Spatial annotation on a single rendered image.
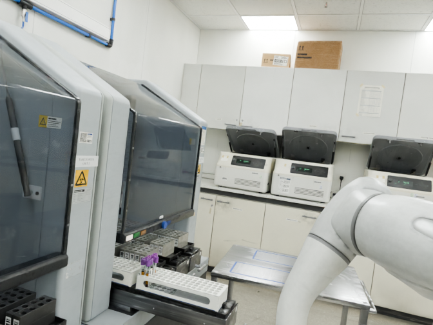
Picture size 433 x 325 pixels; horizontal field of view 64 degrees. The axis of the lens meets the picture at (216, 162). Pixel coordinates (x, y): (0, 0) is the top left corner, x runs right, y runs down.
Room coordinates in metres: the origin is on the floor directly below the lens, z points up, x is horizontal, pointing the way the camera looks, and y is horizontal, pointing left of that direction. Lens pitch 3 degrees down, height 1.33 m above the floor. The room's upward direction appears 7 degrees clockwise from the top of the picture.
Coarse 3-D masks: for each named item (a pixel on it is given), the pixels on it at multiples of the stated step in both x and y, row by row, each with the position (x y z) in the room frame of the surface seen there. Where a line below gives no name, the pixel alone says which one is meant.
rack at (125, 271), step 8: (120, 264) 1.22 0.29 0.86; (128, 264) 1.23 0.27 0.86; (136, 264) 1.23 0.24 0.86; (112, 272) 1.28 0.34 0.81; (120, 272) 1.17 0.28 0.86; (128, 272) 1.16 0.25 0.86; (136, 272) 1.18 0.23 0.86; (112, 280) 1.18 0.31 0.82; (120, 280) 1.22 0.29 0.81; (128, 280) 1.16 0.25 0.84; (136, 280) 1.19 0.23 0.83
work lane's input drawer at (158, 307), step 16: (112, 288) 1.16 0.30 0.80; (128, 288) 1.15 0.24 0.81; (128, 304) 1.14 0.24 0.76; (144, 304) 1.12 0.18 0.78; (160, 304) 1.10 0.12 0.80; (176, 304) 1.09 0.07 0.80; (192, 304) 1.08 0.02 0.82; (224, 304) 1.09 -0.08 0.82; (176, 320) 1.08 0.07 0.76; (192, 320) 1.06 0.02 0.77; (208, 320) 1.04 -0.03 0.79; (224, 320) 1.03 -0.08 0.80
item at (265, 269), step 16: (224, 256) 1.59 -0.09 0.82; (240, 256) 1.62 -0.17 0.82; (256, 256) 1.65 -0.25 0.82; (272, 256) 1.68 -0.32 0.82; (288, 256) 1.71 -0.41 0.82; (224, 272) 1.38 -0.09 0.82; (240, 272) 1.41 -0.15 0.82; (256, 272) 1.43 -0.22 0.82; (272, 272) 1.45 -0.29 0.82; (288, 272) 1.47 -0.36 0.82; (352, 272) 1.58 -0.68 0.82; (272, 288) 1.31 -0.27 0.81; (336, 288) 1.36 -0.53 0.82; (352, 288) 1.38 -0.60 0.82; (352, 304) 1.24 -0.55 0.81; (368, 304) 1.24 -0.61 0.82
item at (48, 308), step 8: (40, 304) 0.86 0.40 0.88; (48, 304) 0.86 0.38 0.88; (24, 312) 0.81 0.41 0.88; (32, 312) 0.81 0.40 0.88; (40, 312) 0.84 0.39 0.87; (48, 312) 0.86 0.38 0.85; (16, 320) 0.78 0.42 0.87; (24, 320) 0.80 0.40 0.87; (32, 320) 0.82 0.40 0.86; (40, 320) 0.84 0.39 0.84; (48, 320) 0.87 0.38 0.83
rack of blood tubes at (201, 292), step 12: (144, 276) 1.14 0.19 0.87; (156, 276) 1.15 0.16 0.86; (168, 276) 1.17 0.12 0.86; (180, 276) 1.18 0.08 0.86; (192, 276) 1.19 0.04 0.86; (144, 288) 1.14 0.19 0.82; (156, 288) 1.15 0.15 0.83; (168, 288) 1.15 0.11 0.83; (180, 288) 1.10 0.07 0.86; (192, 288) 1.09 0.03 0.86; (204, 288) 1.11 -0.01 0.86; (216, 288) 1.11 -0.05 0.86; (192, 300) 1.08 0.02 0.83; (204, 300) 1.14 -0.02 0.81; (216, 300) 1.06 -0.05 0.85
